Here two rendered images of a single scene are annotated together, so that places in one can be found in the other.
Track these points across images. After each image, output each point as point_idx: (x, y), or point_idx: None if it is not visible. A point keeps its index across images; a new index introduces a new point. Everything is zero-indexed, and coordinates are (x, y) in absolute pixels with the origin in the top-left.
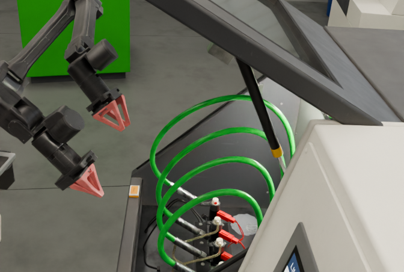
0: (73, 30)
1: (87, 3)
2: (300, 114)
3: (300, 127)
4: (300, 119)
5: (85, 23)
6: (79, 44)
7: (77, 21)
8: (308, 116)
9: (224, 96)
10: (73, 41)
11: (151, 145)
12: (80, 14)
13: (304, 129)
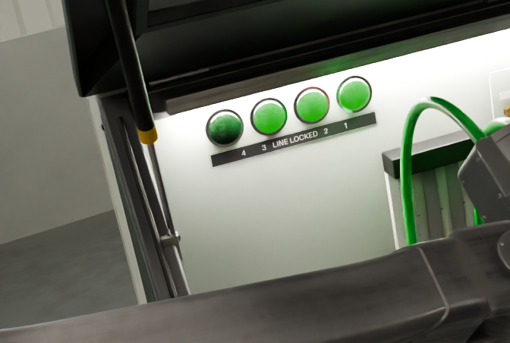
0: (311, 335)
1: (55, 321)
2: (187, 249)
3: (206, 270)
4: (196, 256)
5: (281, 278)
6: (491, 229)
7: (231, 330)
8: (240, 209)
9: (463, 112)
10: (454, 269)
11: None
12: (157, 335)
13: (236, 249)
